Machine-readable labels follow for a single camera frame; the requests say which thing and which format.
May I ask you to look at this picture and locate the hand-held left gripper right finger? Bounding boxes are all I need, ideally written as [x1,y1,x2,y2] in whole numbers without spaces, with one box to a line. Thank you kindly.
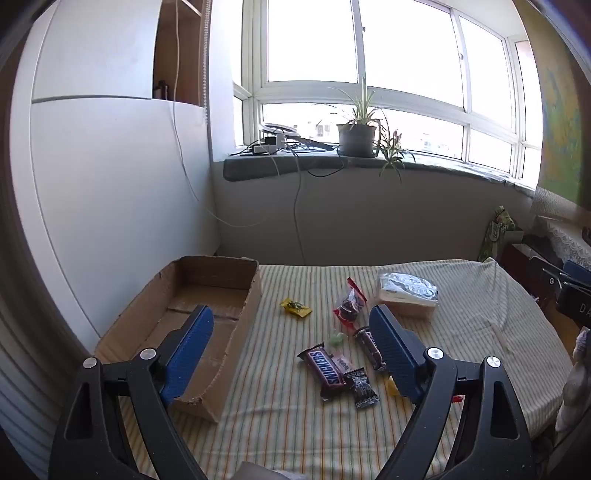
[369,304,539,480]

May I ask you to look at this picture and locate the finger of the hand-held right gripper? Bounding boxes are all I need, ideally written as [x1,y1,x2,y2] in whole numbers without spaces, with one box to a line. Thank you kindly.
[563,260,591,283]
[529,256,571,296]

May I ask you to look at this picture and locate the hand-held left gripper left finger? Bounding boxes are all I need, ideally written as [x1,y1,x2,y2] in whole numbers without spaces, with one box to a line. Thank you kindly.
[48,305,215,480]

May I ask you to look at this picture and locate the small brown chocolate bar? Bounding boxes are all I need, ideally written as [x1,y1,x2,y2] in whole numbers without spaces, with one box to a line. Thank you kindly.
[353,325,389,372]

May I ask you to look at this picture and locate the black white snack packet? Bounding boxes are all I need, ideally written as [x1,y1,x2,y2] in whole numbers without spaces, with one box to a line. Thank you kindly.
[344,367,380,410]

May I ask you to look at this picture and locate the cardboard box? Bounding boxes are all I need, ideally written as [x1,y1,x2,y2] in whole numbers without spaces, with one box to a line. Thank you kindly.
[93,255,263,424]

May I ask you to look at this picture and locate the bread package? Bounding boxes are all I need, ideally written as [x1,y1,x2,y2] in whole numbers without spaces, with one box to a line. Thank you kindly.
[376,271,439,320]

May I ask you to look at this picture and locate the red-trimmed dark cake packet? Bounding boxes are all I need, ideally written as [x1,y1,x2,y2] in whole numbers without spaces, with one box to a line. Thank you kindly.
[332,277,369,330]

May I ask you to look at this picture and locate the large brown chocolate bar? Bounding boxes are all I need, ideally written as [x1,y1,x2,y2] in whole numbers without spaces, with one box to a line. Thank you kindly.
[297,344,352,402]

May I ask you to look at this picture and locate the yellow candy packet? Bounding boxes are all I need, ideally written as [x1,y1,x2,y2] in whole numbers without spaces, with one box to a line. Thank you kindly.
[280,298,312,319]

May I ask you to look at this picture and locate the person's right forearm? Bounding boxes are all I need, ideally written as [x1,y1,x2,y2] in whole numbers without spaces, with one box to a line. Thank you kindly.
[554,325,591,435]

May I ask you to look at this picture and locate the white lace cloth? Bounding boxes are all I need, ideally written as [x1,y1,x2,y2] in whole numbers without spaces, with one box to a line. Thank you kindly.
[531,185,591,273]

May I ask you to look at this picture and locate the green gift bag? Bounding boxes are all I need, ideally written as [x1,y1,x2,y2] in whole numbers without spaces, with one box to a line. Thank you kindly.
[477,206,525,264]

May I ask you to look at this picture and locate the white cabinet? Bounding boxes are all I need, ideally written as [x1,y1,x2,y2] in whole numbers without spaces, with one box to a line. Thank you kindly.
[9,0,218,342]

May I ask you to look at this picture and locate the small reddish-green plant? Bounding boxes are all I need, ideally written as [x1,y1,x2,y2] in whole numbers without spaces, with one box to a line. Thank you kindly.
[375,129,416,183]

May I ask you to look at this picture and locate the white power strip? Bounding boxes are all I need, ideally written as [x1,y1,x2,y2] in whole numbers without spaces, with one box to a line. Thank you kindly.
[252,131,287,155]

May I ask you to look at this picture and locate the potted spider plant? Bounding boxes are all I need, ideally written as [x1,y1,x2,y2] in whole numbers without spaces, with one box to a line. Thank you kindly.
[328,76,393,158]

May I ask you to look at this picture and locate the wall map poster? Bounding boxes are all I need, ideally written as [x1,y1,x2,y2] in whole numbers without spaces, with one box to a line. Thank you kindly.
[512,0,591,206]

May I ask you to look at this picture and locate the grey cable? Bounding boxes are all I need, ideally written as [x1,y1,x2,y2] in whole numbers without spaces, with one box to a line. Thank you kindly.
[272,145,308,266]

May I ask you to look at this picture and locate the black cable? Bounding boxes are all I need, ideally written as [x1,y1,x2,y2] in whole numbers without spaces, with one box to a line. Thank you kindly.
[228,138,347,178]

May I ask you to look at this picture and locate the chargers and cables on sill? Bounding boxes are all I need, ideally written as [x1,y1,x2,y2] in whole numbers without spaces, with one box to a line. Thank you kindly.
[259,121,301,139]

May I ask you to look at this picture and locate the white window frame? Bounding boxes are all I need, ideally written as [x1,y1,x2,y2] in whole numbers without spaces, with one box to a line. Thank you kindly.
[233,0,546,190]

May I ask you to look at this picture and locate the white cable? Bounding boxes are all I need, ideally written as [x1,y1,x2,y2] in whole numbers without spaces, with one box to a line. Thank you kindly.
[172,0,278,228]

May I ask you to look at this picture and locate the white bead chain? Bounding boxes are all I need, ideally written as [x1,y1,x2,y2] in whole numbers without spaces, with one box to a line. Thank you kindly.
[199,0,211,125]

